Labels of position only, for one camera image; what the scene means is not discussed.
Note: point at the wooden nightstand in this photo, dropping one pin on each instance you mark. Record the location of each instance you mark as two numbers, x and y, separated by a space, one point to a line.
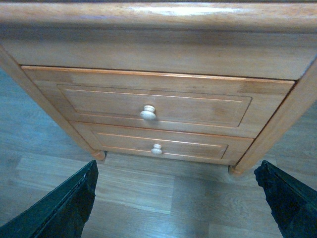
261 39

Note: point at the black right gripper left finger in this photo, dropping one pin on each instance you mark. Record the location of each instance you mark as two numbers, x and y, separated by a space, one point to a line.
62 213

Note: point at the wooden drawer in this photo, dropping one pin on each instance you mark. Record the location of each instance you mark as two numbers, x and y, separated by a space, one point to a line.
179 102
205 148

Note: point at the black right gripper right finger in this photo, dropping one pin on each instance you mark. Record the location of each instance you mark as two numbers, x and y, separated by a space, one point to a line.
293 204

